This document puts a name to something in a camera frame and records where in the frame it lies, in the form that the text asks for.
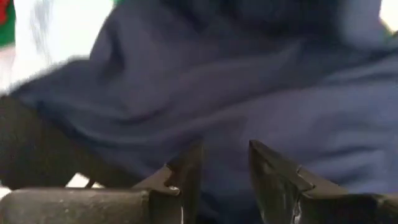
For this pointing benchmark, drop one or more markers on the navy Puma t-shirt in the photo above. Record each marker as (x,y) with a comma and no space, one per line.
(217,93)

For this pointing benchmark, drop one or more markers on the light blue denim jeans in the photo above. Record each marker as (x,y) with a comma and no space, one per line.
(71,31)

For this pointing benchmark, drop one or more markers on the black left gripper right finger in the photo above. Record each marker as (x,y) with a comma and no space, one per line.
(311,208)

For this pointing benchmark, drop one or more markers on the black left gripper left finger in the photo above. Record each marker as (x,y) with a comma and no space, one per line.
(93,207)

